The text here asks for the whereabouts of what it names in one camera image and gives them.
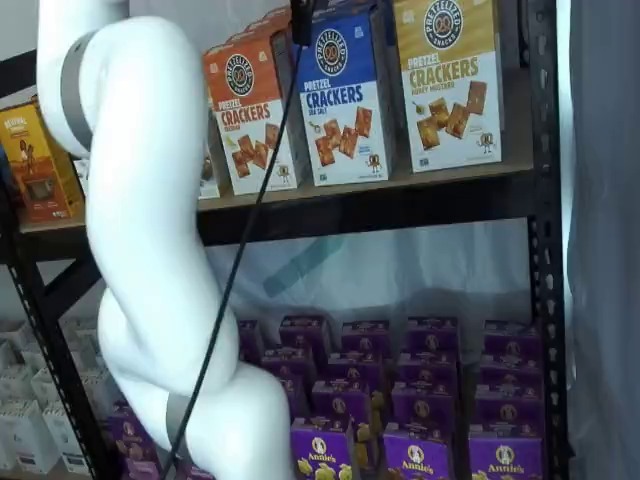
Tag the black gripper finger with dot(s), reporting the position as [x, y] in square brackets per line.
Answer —
[302, 20]

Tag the blue white pretzel crackers box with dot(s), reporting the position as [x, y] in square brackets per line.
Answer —
[340, 125]

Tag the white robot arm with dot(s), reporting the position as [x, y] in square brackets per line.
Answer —
[145, 175]

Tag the gold white pretzel crackers box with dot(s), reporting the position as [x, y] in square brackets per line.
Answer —
[450, 90]

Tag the wooden shelf board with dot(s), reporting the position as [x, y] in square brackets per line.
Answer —
[450, 182]

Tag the orange brown snack box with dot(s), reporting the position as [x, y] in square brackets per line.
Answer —
[30, 165]

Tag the purple Annie's snack box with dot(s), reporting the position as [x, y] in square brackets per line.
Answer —
[192, 472]
[511, 369]
[419, 457]
[356, 367]
[512, 336]
[432, 334]
[427, 367]
[297, 400]
[341, 405]
[424, 407]
[304, 332]
[509, 410]
[506, 460]
[295, 364]
[137, 460]
[366, 336]
[129, 420]
[322, 455]

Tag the white sheet with teal print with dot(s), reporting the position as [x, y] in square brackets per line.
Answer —
[375, 270]

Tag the plain white curtain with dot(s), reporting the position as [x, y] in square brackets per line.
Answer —
[605, 250]

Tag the white carton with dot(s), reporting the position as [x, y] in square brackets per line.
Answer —
[15, 382]
[17, 435]
[50, 385]
[62, 437]

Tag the black metal shelf frame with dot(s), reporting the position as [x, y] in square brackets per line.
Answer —
[547, 250]

